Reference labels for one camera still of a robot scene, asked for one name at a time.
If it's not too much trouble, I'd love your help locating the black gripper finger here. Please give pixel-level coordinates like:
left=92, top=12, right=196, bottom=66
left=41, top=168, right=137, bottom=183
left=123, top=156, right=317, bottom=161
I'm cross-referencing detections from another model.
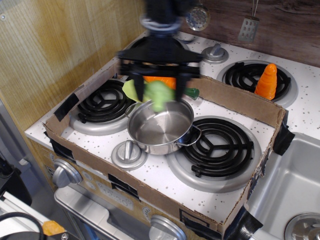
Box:
left=175, top=73, right=191, bottom=102
left=131, top=73, right=145, bottom=102

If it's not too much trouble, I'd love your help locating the silver oven knob right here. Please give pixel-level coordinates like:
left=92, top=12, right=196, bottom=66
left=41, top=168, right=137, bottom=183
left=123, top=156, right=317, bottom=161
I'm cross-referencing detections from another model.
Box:
left=148, top=214, right=187, bottom=240

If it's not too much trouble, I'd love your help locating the silver stovetop knob front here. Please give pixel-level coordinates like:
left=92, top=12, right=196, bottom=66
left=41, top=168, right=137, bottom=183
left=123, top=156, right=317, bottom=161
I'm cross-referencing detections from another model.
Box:
left=111, top=140, right=148, bottom=171

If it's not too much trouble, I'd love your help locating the silver sink drain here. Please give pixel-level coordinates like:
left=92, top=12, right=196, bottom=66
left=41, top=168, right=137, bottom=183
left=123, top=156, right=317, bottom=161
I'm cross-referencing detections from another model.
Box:
left=283, top=212, right=320, bottom=240

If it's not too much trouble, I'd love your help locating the orange object lower left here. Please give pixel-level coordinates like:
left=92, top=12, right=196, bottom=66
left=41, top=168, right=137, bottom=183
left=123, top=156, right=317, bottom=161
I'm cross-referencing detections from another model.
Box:
left=42, top=220, right=66, bottom=236

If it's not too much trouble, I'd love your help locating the hanging metal spatula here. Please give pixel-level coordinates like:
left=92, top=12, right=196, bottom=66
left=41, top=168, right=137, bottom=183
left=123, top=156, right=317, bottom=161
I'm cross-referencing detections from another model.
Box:
left=238, top=0, right=260, bottom=43

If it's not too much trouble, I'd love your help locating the silver stovetop knob rear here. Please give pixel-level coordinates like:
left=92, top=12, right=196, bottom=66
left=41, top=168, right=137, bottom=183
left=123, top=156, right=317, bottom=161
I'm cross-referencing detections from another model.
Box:
left=201, top=43, right=229, bottom=64

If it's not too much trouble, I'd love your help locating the steel sink basin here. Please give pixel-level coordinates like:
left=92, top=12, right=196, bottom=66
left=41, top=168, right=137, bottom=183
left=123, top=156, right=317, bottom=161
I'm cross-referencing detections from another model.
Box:
left=248, top=133, right=320, bottom=240

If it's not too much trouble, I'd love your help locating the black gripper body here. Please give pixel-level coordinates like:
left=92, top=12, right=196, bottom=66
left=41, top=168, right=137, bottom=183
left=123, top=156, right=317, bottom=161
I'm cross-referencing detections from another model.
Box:
left=117, top=34, right=203, bottom=78

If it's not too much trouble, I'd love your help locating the silver stovetop knob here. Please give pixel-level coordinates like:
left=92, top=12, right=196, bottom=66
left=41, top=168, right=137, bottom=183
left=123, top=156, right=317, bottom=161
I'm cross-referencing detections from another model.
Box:
left=111, top=140, right=148, bottom=171
left=201, top=43, right=229, bottom=64

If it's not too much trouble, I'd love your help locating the black cable loop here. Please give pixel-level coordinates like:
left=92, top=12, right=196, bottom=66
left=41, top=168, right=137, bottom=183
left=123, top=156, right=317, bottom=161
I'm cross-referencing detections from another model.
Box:
left=0, top=211, right=46, bottom=240

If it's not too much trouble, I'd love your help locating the silver oven knob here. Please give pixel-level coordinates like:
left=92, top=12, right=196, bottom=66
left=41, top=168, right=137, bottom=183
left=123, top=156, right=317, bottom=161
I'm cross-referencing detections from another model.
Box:
left=148, top=214, right=187, bottom=240
left=52, top=158, right=83, bottom=188

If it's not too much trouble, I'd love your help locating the silver oven knob left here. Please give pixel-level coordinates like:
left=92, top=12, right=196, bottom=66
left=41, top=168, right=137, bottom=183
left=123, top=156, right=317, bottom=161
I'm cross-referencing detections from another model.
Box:
left=52, top=158, right=83, bottom=188

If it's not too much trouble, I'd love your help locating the rear left black burner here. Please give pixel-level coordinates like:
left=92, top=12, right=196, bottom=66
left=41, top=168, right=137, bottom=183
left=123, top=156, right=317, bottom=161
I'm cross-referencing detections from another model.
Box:
left=125, top=36, right=190, bottom=50

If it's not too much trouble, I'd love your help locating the green toy broccoli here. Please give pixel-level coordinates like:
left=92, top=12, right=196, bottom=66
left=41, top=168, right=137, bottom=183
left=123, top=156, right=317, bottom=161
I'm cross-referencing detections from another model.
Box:
left=143, top=80, right=175, bottom=113

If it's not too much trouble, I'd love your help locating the small steel pan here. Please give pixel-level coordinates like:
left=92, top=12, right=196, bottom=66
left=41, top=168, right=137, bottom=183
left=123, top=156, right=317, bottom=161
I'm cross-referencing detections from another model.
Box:
left=125, top=99, right=202, bottom=155

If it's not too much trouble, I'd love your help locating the front right black burner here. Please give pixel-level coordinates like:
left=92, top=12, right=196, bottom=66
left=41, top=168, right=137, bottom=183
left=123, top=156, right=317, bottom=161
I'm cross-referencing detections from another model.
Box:
left=166, top=116, right=262, bottom=193

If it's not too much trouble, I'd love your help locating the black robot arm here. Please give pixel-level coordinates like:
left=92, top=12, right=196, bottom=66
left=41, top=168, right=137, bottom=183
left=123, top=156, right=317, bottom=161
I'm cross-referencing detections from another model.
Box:
left=117, top=0, right=203, bottom=101

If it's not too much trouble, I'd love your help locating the hanging round metal strainer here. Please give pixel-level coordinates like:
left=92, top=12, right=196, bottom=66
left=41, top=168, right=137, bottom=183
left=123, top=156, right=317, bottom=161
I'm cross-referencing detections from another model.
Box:
left=185, top=0, right=211, bottom=32

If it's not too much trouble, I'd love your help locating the front left black burner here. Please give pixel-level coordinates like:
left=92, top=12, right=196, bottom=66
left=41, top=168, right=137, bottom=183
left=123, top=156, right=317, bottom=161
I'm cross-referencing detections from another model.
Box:
left=69, top=78, right=135, bottom=136

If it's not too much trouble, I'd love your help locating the orange toy carrot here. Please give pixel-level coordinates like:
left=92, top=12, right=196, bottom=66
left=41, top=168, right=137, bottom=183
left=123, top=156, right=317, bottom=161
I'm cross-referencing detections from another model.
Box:
left=142, top=75, right=200, bottom=100

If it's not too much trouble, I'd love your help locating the silver oven door handle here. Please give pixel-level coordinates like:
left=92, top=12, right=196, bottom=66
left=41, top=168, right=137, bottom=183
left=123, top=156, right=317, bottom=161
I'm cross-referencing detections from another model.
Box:
left=54, top=186, right=132, bottom=240

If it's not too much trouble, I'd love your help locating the brown cardboard fence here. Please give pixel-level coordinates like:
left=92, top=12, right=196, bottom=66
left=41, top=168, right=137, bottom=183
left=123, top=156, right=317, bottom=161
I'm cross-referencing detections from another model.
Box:
left=44, top=58, right=295, bottom=233

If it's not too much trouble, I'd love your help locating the orange swirl cone toy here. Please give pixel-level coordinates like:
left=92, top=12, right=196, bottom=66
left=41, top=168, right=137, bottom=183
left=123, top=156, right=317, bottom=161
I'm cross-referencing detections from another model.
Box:
left=254, top=63, right=277, bottom=100

